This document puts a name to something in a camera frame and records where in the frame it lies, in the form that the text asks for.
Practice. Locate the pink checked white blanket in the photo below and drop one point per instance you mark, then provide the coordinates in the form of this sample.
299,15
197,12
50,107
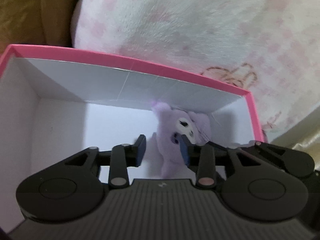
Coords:
270,47

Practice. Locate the purple plush toy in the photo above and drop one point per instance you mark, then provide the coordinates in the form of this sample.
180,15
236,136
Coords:
172,124

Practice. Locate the pink cardboard box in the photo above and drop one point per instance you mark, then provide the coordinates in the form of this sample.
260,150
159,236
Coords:
58,101

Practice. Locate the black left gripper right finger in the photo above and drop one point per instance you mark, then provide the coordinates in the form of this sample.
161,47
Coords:
215,165

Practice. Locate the brown embroidered pillow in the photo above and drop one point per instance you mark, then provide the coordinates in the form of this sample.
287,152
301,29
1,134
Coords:
42,22

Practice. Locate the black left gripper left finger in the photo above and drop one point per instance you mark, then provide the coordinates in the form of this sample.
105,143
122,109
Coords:
118,159

